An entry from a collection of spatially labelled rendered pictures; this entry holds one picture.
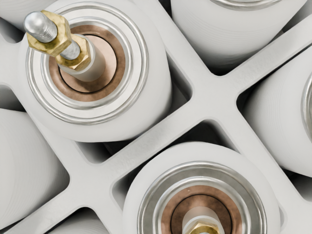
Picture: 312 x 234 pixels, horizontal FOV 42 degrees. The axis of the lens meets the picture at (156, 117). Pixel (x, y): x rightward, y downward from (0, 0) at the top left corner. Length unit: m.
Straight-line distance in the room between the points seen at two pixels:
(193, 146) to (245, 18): 0.08
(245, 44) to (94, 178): 0.15
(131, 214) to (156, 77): 0.08
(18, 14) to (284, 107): 0.21
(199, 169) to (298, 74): 0.08
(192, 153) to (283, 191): 0.10
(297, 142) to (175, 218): 0.09
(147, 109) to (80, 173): 0.10
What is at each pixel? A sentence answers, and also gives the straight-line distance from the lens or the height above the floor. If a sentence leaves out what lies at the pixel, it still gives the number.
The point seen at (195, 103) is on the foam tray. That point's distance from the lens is 0.32.
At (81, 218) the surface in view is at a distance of 0.38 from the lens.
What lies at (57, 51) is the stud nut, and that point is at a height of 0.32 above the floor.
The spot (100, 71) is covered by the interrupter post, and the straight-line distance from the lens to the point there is 0.24.
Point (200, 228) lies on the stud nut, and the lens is 0.21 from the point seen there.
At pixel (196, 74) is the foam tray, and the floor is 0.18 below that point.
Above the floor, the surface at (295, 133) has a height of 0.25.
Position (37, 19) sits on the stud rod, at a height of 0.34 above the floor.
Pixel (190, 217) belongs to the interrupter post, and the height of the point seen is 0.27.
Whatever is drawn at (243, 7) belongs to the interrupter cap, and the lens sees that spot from 0.25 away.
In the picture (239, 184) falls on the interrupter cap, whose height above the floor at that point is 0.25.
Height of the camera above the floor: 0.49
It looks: 85 degrees down
